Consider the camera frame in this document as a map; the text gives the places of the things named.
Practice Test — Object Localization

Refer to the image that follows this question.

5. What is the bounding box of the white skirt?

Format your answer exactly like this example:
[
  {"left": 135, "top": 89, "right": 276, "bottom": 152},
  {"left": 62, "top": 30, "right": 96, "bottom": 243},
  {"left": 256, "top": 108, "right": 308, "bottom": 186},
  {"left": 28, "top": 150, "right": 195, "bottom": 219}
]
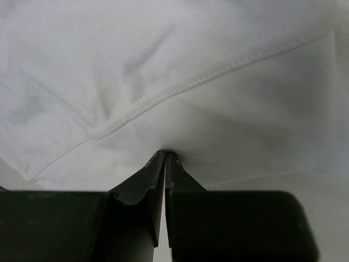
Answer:
[{"left": 0, "top": 0, "right": 349, "bottom": 262}]

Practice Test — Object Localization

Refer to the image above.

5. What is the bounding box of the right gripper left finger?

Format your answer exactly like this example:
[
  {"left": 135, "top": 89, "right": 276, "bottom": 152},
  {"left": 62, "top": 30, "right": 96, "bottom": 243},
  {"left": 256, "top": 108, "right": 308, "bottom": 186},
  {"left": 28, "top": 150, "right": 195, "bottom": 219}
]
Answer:
[{"left": 1, "top": 151, "right": 165, "bottom": 261}]

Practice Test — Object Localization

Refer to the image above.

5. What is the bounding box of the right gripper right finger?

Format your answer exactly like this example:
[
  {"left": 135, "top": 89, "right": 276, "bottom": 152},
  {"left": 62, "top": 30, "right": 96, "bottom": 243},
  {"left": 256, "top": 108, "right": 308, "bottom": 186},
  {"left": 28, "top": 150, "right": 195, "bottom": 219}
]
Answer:
[{"left": 165, "top": 152, "right": 319, "bottom": 261}]

